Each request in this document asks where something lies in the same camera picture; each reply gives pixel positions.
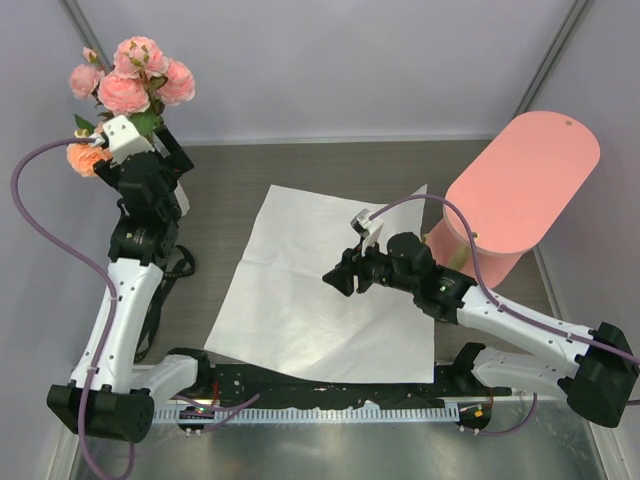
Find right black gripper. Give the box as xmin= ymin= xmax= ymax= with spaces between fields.
xmin=323 ymin=234 xmax=418 ymax=297

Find pink artificial flower bunch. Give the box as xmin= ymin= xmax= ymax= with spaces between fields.
xmin=66 ymin=35 xmax=196 ymax=179

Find white wrapping paper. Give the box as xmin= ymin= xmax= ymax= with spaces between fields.
xmin=204 ymin=185 xmax=435 ymax=384

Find black ribbon gold lettering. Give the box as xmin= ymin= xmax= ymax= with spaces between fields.
xmin=134 ymin=245 xmax=196 ymax=364

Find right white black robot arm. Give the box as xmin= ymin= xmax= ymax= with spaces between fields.
xmin=322 ymin=232 xmax=639 ymax=428

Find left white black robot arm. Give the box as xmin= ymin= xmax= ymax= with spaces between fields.
xmin=47 ymin=115 xmax=213 ymax=443

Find white ribbed vase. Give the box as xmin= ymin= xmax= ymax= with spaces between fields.
xmin=154 ymin=134 xmax=190 ymax=218

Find pink tiered shelf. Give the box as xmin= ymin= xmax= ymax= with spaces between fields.
xmin=426 ymin=111 xmax=600 ymax=288

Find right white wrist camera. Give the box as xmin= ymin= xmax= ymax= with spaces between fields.
xmin=350 ymin=209 xmax=384 ymax=261

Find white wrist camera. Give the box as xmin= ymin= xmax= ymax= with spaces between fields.
xmin=90 ymin=115 xmax=155 ymax=165
xmin=350 ymin=209 xmax=384 ymax=261

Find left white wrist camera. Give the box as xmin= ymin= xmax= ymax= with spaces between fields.
xmin=90 ymin=115 xmax=155 ymax=165

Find white slotted cable duct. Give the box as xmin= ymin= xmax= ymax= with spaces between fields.
xmin=153 ymin=402 xmax=459 ymax=425

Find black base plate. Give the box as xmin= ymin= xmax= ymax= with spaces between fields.
xmin=179 ymin=343 xmax=512 ymax=410

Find aluminium frame post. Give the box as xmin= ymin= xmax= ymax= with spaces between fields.
xmin=58 ymin=0 xmax=111 ymax=68

